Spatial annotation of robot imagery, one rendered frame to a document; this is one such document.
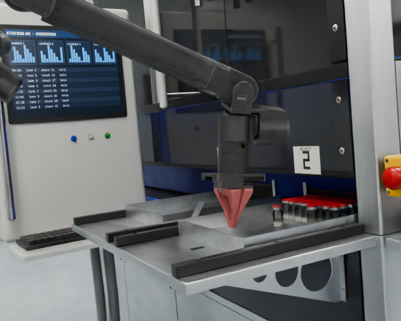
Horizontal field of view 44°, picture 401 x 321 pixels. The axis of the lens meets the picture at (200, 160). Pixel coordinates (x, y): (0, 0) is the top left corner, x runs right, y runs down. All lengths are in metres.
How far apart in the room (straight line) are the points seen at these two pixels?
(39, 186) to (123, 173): 0.29
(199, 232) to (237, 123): 0.25
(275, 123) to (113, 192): 0.96
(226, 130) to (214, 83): 0.09
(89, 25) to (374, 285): 0.70
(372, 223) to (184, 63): 0.46
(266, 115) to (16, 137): 0.97
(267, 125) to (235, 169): 0.10
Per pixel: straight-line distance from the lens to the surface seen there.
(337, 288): 1.09
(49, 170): 1.69
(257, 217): 1.19
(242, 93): 0.86
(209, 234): 0.97
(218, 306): 1.57
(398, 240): 0.97
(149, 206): 1.42
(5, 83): 1.27
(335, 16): 1.04
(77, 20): 0.84
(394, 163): 0.93
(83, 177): 1.72
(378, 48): 0.98
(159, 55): 0.84
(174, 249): 0.98
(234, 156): 0.88
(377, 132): 0.96
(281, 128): 0.91
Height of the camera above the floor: 1.11
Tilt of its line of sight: 4 degrees down
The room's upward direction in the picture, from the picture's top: 5 degrees counter-clockwise
